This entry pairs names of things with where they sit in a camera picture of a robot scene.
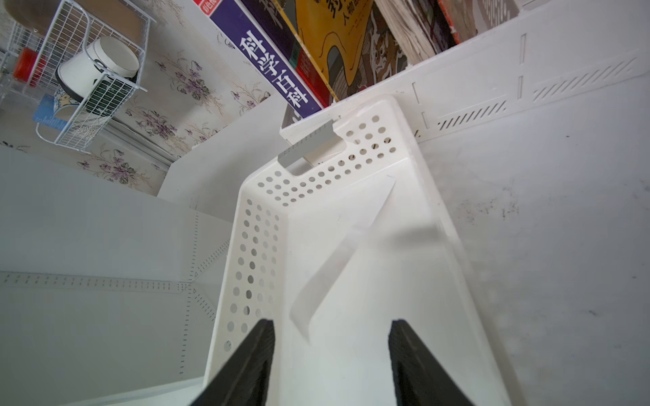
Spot white black paper cup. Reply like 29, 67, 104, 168
55, 37, 140, 101

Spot white wire wall basket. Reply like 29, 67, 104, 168
1, 1, 155, 152

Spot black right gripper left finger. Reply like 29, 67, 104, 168
191, 319, 275, 406

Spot purple white spine book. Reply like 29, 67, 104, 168
195, 0, 332, 118

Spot white insulated delivery bag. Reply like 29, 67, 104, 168
1, 148, 232, 405

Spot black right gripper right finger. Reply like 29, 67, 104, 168
389, 319, 472, 406

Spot white plastic file organizer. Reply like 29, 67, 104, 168
280, 1, 649, 144

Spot yellow brown magazines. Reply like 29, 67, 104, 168
243, 0, 518, 107

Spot white perforated plastic basket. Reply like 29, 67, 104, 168
205, 96, 513, 405

